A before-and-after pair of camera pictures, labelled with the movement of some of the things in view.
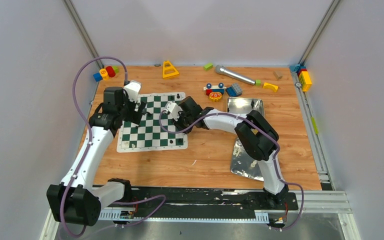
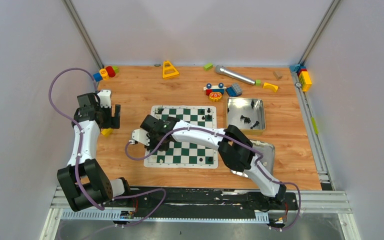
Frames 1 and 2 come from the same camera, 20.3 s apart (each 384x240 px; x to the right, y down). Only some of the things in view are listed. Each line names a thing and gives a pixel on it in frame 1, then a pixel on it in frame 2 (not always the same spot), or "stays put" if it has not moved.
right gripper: x=177 y=121 -> x=149 y=144
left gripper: x=138 y=110 -> x=114 y=116
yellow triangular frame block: x=168 y=70 stays put
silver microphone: x=222 y=69 stays put
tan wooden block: x=278 y=75 stays put
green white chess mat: x=158 y=130 -> x=181 y=154
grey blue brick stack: x=234 y=90 stays put
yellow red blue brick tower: x=304 y=78 stays put
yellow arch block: x=274 y=87 stays put
